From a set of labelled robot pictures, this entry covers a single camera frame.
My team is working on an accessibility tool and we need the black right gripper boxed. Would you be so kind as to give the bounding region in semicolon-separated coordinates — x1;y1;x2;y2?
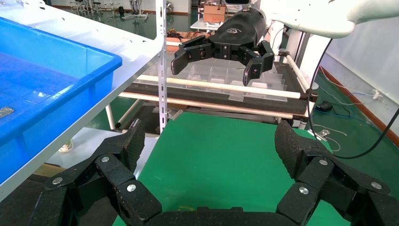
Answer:
170;8;276;87

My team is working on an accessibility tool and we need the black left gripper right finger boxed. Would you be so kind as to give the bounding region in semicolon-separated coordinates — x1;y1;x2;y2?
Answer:
274;121;399;226

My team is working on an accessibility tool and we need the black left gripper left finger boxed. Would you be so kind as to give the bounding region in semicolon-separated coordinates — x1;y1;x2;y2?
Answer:
28;118;163;226

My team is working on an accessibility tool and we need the clear plastic organizer box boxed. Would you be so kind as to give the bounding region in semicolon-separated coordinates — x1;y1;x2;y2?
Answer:
144;57;288;103

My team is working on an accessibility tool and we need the brown background cardboard box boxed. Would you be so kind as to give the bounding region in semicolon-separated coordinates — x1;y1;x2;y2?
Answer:
202;3;227;24

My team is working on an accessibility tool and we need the blue plastic tray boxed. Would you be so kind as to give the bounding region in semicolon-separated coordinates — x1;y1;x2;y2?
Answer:
0;17;123;185

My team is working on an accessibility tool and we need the silver binder clip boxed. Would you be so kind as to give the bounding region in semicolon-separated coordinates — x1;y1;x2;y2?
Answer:
166;108;184;121
308;129;332;142

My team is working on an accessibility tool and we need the white background table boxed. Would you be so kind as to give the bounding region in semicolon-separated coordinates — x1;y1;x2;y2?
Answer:
190;20;219;32

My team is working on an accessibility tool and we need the black rack mat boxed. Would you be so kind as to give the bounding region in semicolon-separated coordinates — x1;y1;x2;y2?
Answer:
124;61;309;116

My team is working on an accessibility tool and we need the black power adapter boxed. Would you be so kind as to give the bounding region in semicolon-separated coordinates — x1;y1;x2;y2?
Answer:
315;101;334;113

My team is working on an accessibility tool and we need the white perforated shelf leg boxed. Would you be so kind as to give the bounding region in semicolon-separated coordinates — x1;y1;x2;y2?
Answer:
157;0;168;135

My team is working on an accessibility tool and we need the green table cloth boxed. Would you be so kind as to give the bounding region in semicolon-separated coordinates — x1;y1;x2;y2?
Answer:
112;112;375;226

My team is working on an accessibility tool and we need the white metal shelf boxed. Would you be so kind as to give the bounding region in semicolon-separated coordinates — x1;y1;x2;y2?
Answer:
0;0;164;202

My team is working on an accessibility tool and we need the grey tape strip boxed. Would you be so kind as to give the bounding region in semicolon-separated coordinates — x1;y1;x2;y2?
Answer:
0;106;15;119

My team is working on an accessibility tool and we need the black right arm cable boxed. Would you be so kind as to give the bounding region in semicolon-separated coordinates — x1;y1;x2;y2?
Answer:
306;38;399;160

